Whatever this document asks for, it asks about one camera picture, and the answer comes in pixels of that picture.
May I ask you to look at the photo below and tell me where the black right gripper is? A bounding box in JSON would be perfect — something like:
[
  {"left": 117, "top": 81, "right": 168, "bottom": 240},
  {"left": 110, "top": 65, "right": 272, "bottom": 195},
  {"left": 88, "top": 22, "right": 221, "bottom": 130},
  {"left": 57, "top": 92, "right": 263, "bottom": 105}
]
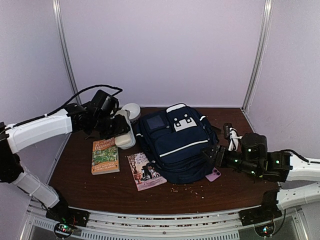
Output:
[{"left": 199, "top": 145, "right": 260, "bottom": 177}]

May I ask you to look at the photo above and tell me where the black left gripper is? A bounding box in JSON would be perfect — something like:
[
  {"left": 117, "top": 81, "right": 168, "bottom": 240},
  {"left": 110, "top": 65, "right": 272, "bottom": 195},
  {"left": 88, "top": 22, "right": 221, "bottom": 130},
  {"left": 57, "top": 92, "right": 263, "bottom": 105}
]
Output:
[{"left": 92, "top": 114, "right": 130, "bottom": 140}]

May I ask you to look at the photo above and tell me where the grey hard pencil case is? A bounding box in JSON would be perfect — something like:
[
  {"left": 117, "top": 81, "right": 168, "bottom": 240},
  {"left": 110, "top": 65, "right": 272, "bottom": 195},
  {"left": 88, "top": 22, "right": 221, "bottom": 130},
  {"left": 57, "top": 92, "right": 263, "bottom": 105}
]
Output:
[{"left": 114, "top": 109, "right": 136, "bottom": 150}]

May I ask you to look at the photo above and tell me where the orange green treehouse book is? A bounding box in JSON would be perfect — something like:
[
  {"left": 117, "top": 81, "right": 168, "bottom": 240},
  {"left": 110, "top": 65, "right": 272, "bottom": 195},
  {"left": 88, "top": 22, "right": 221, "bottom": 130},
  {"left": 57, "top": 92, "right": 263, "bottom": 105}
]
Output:
[{"left": 91, "top": 137, "right": 120, "bottom": 175}]

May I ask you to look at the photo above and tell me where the navy blue student backpack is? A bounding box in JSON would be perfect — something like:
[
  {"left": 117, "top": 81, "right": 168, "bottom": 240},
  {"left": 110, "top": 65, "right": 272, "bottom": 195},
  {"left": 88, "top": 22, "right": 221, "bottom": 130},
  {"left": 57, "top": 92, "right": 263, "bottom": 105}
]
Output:
[{"left": 136, "top": 103, "right": 219, "bottom": 184}]

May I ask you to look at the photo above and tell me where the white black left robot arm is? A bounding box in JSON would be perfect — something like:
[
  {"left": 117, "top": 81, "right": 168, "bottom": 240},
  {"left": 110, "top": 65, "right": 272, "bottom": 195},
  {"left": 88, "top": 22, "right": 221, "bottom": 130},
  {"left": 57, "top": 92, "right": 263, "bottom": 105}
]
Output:
[{"left": 0, "top": 89, "right": 131, "bottom": 222}]

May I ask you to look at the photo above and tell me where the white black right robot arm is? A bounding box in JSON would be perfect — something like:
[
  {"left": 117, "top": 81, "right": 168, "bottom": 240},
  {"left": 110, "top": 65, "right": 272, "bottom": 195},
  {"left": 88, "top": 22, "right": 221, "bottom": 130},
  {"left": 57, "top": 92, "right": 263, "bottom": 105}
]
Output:
[{"left": 201, "top": 133, "right": 320, "bottom": 226}]

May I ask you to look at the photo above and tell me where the pink smartphone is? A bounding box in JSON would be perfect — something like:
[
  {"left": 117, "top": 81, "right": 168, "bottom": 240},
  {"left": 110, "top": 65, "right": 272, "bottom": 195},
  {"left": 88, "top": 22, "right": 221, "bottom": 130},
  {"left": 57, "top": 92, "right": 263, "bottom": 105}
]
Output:
[{"left": 205, "top": 167, "right": 221, "bottom": 182}]

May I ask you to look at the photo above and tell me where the white patterned ceramic bowl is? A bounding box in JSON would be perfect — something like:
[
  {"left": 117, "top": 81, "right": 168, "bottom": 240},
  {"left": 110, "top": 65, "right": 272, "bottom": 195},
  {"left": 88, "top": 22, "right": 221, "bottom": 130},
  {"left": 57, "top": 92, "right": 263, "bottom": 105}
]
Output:
[{"left": 121, "top": 103, "right": 141, "bottom": 123}]

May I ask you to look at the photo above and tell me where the pink Shakespeare story book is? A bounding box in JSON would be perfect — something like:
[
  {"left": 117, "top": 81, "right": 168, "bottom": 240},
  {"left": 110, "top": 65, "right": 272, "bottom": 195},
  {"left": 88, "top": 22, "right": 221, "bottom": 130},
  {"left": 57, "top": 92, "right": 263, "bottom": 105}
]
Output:
[{"left": 127, "top": 152, "right": 167, "bottom": 192}]

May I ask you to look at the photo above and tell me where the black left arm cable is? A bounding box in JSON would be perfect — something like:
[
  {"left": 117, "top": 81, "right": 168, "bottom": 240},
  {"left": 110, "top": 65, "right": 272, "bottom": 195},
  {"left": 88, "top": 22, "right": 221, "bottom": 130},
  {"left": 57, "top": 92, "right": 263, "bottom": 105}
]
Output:
[{"left": 0, "top": 84, "right": 123, "bottom": 133}]

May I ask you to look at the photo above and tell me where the front aluminium rail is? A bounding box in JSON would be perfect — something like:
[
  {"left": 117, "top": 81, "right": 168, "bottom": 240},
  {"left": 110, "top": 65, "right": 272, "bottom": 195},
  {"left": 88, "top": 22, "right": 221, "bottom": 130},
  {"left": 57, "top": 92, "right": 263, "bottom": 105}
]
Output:
[{"left": 19, "top": 207, "right": 306, "bottom": 240}]

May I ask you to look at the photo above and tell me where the left aluminium frame post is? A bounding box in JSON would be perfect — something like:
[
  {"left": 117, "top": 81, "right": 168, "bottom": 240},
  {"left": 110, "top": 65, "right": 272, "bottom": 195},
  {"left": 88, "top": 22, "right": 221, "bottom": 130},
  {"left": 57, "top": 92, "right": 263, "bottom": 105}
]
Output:
[{"left": 52, "top": 0, "right": 78, "bottom": 94}]

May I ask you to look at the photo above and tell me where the aluminium frame post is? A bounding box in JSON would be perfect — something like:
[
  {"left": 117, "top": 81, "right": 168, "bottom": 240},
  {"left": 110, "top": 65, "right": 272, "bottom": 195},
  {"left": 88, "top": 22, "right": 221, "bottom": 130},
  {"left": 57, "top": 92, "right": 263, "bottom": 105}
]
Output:
[
  {"left": 242, "top": 0, "right": 274, "bottom": 112},
  {"left": 52, "top": 0, "right": 78, "bottom": 94}
]

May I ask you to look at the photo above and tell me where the right aluminium frame post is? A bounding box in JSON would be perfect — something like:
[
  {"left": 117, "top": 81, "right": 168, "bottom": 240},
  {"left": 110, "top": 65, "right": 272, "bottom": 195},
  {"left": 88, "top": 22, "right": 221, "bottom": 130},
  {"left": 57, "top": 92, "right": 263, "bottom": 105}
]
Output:
[{"left": 242, "top": 0, "right": 274, "bottom": 112}]

